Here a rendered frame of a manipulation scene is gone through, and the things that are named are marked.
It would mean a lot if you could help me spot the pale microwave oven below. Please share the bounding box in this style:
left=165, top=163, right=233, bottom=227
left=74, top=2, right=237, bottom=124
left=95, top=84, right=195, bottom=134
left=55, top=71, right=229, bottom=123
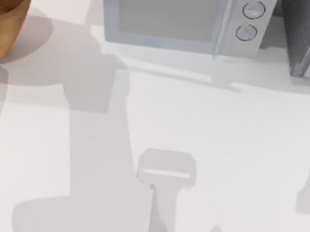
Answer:
left=92, top=0, right=279, bottom=66

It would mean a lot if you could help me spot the round microwave knob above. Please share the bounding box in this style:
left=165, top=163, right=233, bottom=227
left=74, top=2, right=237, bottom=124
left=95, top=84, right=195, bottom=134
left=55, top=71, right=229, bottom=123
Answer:
left=241, top=0, right=267, bottom=21
left=234, top=22, right=259, bottom=43

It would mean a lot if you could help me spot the microwave oven door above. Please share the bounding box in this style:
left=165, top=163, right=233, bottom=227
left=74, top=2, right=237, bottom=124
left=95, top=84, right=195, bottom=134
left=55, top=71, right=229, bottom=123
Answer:
left=93, top=0, right=235, bottom=57

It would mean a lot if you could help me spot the microwave door handle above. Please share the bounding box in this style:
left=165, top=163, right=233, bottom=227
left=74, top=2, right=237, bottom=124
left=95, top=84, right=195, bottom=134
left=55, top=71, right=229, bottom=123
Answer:
left=212, top=0, right=234, bottom=60

